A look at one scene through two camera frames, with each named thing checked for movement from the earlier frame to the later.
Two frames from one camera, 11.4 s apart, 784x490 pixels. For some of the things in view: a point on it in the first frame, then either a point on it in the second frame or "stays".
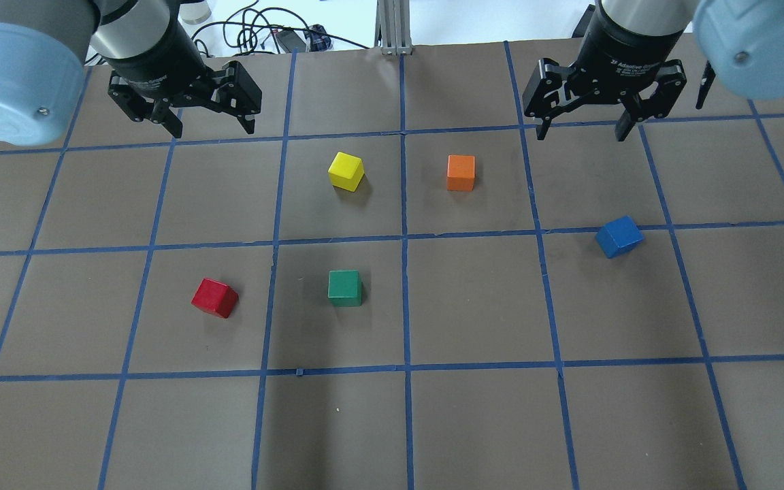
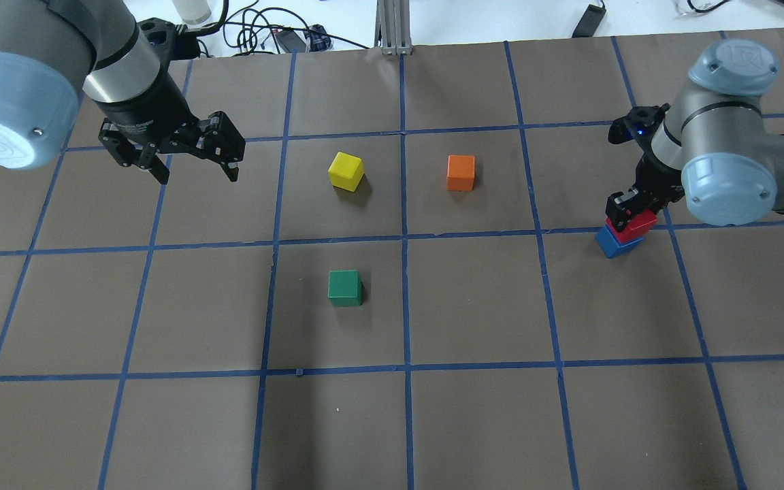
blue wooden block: (618, 236) stays
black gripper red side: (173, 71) → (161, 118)
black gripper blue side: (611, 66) → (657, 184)
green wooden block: (344, 288) stays
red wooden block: (215, 297) → (638, 226)
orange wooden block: (461, 172) stays
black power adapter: (288, 39) stays
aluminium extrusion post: (393, 30) stays
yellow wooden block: (346, 171) stays
